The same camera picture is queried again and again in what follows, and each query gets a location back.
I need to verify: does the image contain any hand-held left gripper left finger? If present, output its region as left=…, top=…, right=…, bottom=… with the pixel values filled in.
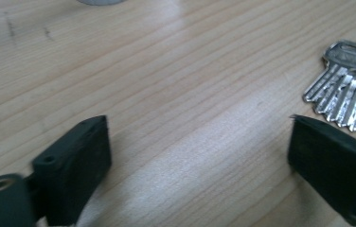
left=31, top=114, right=113, bottom=227

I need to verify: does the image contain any white key stand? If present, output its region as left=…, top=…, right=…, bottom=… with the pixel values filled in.
left=76, top=0, right=127, bottom=7

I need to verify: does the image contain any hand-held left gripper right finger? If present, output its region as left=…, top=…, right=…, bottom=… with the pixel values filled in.
left=287, top=113, right=356, bottom=227

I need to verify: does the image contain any bunch of silver keys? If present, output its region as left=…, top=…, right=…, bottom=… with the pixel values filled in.
left=302, top=36, right=356, bottom=132

